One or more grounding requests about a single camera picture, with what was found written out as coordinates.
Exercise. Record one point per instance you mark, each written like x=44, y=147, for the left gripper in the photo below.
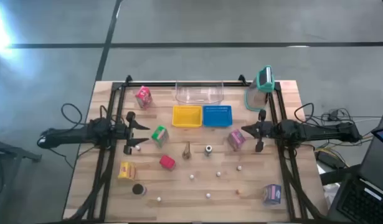
x=129, y=133

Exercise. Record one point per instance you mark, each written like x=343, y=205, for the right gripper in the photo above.
x=266, y=130

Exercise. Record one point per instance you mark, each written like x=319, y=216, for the blue plastic basket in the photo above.
x=217, y=116

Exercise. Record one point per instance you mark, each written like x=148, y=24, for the red-lidded smoked paprika tin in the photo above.
x=167, y=162

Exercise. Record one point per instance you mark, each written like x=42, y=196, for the brown triangular snack packet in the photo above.
x=187, y=152

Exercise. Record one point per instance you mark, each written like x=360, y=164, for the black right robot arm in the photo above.
x=319, y=131

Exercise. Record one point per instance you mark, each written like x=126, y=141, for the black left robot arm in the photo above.
x=73, y=135

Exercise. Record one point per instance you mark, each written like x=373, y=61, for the Raisin Bran cereal box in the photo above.
x=236, y=140

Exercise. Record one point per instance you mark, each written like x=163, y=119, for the small green cereal box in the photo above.
x=160, y=136

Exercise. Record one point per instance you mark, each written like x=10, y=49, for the teal box grater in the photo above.
x=256, y=96

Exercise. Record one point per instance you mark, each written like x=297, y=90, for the small pink cereal box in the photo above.
x=144, y=97

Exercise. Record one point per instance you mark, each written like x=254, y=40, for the small yellow food box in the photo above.
x=126, y=171

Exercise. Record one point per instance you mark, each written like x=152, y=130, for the yellow plastic basket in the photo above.
x=187, y=116

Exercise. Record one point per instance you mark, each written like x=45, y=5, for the dark round cap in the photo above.
x=137, y=189

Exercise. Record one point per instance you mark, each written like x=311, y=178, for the small blue purple box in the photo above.
x=272, y=194

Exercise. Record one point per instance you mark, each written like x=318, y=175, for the clear plastic bin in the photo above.
x=199, y=93

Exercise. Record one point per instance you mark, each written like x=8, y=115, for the black power brick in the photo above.
x=328, y=159

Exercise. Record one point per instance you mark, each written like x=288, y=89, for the dark grey laptop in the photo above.
x=375, y=168

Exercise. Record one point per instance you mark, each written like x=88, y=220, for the black metal stand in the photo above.
x=10, y=151

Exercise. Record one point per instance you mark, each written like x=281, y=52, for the black aluminium rig frame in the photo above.
x=147, y=84

